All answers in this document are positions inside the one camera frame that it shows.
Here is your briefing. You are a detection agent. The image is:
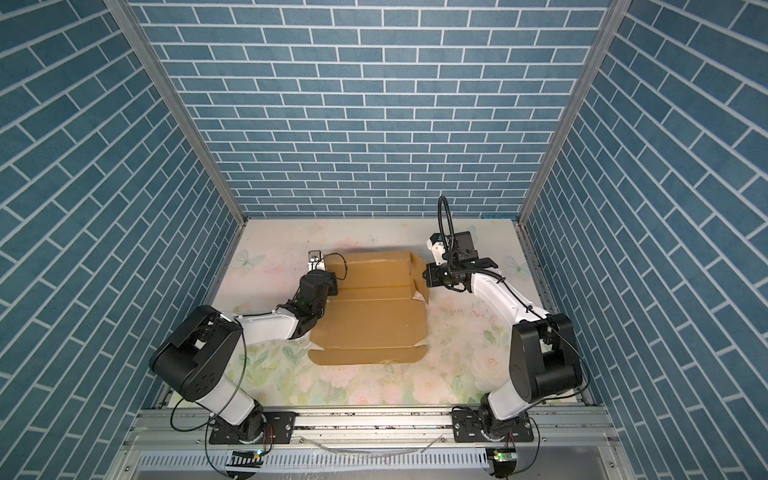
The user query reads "white slotted cable duct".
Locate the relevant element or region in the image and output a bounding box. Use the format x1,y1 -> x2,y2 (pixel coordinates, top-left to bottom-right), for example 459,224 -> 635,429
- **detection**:
138,448 -> 490,473

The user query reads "floral table mat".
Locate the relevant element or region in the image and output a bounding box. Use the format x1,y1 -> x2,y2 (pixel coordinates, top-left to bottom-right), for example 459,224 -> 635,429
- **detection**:
167,218 -> 580,408

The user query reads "aluminium mounting rail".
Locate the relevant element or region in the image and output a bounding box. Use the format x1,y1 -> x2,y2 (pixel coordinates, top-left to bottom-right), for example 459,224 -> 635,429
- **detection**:
123,404 -> 619,450

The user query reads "aluminium corner post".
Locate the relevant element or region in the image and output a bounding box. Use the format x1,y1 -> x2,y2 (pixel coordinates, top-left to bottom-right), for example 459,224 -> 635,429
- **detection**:
518,0 -> 637,226
104,0 -> 248,227

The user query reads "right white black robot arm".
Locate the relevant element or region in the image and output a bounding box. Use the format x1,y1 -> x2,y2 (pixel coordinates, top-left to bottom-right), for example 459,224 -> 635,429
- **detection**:
423,231 -> 585,437

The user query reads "green circuit board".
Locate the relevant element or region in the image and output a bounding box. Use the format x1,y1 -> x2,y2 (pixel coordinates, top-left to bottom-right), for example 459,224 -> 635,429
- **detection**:
487,448 -> 518,463
226,450 -> 265,470

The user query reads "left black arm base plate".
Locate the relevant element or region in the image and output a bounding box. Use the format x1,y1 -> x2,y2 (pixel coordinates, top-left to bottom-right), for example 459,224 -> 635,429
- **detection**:
208,411 -> 297,447

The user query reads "right green circuit board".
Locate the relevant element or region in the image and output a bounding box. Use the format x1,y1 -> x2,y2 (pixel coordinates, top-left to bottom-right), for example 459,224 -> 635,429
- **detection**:
487,448 -> 518,463

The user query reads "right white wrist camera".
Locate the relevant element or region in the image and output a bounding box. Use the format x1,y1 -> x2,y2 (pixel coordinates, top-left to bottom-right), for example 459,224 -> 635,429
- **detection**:
426,233 -> 447,266

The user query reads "left green circuit board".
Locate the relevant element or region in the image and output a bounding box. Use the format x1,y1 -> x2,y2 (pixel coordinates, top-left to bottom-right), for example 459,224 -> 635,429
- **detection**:
226,450 -> 265,470

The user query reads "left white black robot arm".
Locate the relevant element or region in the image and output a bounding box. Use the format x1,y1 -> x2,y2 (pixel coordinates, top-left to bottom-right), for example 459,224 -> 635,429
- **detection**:
149,269 -> 338,441

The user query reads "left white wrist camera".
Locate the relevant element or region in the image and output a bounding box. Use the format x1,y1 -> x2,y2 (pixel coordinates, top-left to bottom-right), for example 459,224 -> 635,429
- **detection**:
308,250 -> 326,271

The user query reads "brown cardboard box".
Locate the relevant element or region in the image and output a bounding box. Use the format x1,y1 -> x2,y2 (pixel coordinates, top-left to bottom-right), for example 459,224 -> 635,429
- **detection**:
308,250 -> 429,366

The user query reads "left aluminium corner post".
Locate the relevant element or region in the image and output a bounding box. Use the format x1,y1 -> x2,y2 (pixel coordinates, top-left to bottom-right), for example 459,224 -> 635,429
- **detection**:
104,0 -> 248,227

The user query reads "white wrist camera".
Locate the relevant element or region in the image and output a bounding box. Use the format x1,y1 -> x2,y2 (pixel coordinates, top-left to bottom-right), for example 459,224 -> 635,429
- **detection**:
426,233 -> 447,266
308,250 -> 326,271

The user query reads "right aluminium corner post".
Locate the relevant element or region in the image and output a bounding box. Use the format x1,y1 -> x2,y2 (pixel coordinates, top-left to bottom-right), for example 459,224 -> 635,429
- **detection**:
518,0 -> 637,226

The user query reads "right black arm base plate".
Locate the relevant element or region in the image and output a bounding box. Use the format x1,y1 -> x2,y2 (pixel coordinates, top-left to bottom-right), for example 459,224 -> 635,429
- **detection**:
450,406 -> 534,443

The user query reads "right black camera cable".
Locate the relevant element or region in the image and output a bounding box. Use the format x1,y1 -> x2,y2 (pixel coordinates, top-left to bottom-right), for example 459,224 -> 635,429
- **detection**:
436,195 -> 457,253

